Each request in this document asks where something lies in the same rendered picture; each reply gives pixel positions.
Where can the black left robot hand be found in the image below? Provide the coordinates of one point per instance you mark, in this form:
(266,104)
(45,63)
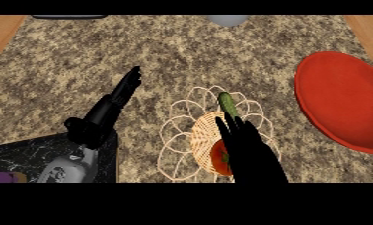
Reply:
(104,113)

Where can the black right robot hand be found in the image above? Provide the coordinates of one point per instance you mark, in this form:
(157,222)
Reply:
(253,151)

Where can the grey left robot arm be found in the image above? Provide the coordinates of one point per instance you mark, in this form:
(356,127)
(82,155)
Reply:
(69,168)

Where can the red tomato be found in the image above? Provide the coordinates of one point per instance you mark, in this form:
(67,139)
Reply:
(222,158)

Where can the red bowl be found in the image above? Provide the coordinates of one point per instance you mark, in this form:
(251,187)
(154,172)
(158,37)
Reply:
(338,100)

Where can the green cucumber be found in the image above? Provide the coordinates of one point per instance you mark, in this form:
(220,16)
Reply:
(228,104)

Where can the black marble cutting board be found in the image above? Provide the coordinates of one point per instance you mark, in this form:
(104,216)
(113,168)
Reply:
(29,156)

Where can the purple object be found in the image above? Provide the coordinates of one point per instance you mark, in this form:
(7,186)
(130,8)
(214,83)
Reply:
(11,177)

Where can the dark grey flat appliance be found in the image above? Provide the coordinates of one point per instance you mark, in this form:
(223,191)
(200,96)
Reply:
(69,16)

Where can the pale grey round object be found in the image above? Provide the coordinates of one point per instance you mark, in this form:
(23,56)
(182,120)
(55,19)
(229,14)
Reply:
(228,19)

